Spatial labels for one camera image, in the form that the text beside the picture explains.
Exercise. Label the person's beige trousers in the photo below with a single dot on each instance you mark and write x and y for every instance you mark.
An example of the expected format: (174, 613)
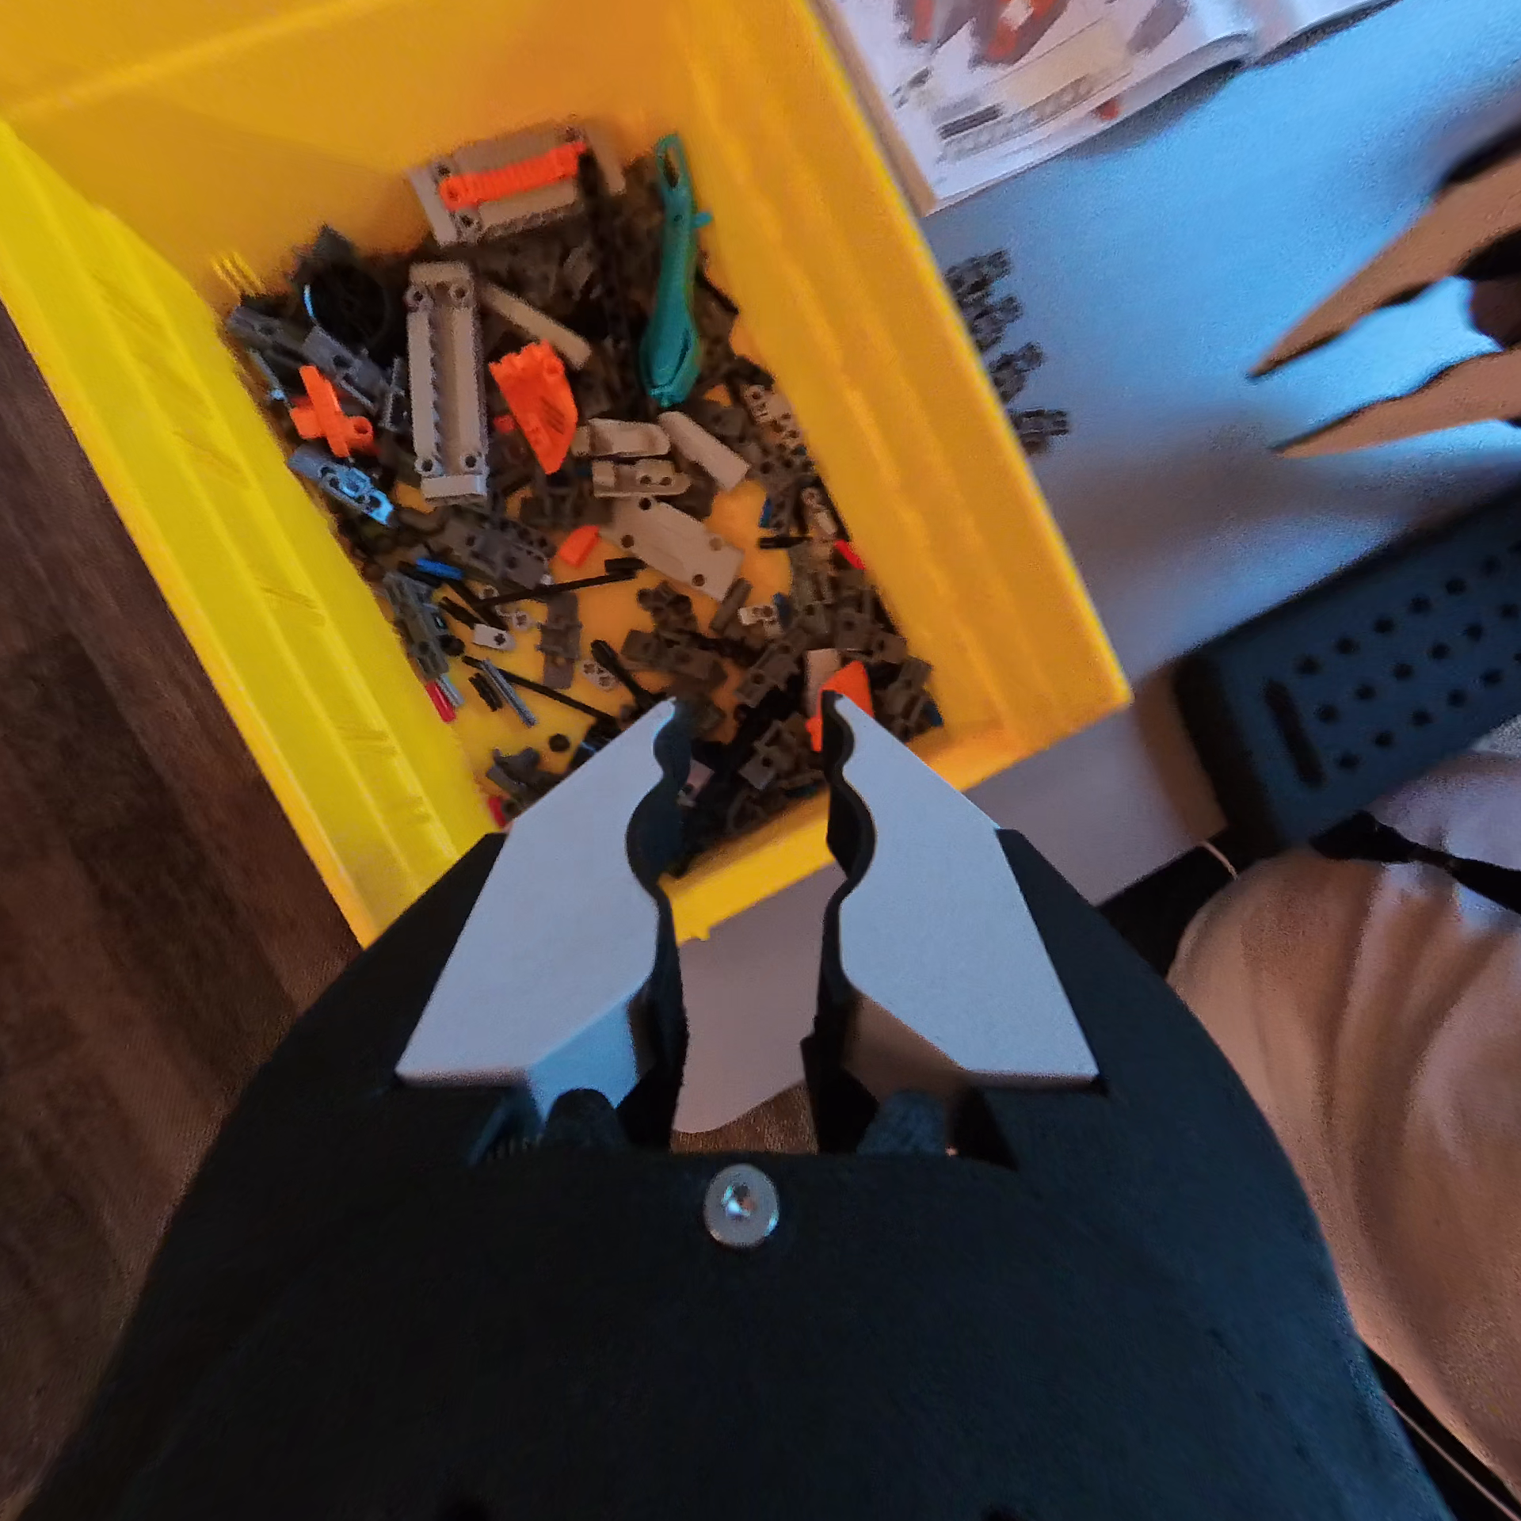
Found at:
(1390, 1070)

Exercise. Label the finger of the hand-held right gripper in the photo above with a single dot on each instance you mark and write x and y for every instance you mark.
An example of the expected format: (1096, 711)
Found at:
(1450, 405)
(1427, 261)

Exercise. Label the teal brick separator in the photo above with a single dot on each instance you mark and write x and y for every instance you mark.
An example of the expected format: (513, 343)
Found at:
(671, 321)

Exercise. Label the light grey long frame brick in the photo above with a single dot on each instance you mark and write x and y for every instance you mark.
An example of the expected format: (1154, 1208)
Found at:
(448, 392)

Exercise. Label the grey desk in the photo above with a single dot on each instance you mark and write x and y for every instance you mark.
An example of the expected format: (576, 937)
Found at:
(1189, 392)

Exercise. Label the small dark grey brick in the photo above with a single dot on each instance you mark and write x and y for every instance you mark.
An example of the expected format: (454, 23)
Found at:
(1019, 371)
(980, 272)
(1043, 426)
(996, 319)

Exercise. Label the yellow plastic bin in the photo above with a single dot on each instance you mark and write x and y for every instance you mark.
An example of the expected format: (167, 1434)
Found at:
(119, 356)

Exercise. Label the black toy wheel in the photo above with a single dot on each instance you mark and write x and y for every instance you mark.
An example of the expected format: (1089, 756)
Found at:
(345, 303)

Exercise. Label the orange cross connector brick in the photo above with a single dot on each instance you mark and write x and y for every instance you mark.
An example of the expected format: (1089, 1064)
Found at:
(322, 415)

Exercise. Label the grey block with orange rack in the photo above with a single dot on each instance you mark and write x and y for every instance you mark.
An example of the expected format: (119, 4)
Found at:
(524, 214)

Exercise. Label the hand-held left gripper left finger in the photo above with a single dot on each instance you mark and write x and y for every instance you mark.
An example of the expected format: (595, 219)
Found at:
(534, 951)

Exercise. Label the black perforated block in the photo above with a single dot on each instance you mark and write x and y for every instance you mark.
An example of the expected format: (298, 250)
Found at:
(1367, 678)

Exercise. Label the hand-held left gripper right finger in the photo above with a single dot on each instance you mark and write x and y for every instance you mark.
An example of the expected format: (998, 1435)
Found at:
(963, 951)

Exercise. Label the pile of toy bricks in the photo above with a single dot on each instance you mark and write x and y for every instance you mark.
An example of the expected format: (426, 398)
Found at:
(772, 641)

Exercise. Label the toy instruction booklet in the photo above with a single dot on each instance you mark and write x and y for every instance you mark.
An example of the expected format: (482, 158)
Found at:
(1045, 95)

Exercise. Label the orange panel brick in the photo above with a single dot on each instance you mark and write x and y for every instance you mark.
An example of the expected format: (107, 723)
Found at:
(534, 405)

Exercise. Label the light grey panel brick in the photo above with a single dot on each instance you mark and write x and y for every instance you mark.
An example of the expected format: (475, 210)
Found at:
(678, 546)

